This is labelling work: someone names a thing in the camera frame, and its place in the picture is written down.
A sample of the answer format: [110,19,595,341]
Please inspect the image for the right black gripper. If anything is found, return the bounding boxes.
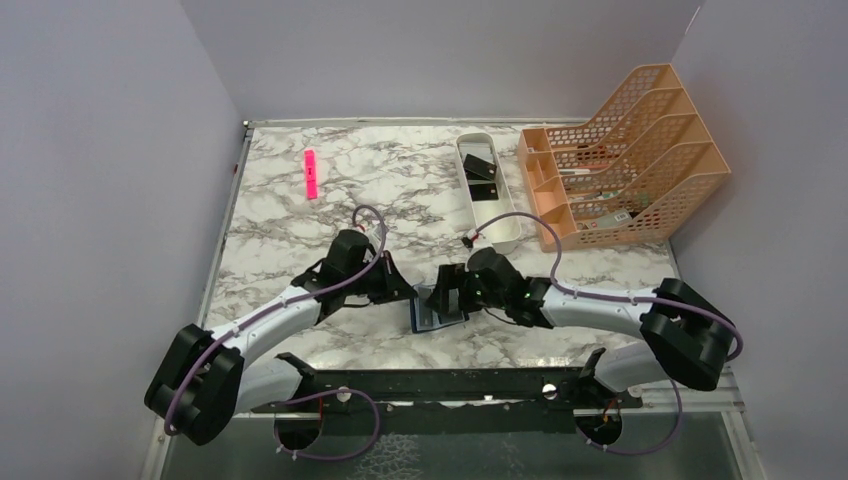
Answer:
[426,261,508,313]

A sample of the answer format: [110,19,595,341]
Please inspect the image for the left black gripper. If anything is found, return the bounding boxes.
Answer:
[344,250,418,305]

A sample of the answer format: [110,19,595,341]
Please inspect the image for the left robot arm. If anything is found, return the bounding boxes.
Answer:
[143,229,417,446]

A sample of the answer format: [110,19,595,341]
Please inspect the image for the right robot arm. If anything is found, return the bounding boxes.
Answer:
[421,247,741,407]

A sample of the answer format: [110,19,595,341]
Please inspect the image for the loose black VIP card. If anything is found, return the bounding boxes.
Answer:
[468,183,499,202]

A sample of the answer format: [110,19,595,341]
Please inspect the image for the black card leaning in tray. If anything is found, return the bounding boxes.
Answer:
[462,154,498,183]

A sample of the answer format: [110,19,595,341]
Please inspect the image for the pink highlighter marker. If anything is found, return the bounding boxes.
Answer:
[304,149,318,200]

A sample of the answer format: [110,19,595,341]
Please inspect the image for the pens in organizer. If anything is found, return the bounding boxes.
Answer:
[558,166,650,230]

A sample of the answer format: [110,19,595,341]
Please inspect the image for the orange mesh file organizer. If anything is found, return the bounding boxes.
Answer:
[516,64,731,252]

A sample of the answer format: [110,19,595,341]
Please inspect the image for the aluminium frame rail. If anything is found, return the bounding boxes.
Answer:
[157,370,746,420]

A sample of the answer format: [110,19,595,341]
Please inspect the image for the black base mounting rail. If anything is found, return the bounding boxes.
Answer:
[252,367,641,409]

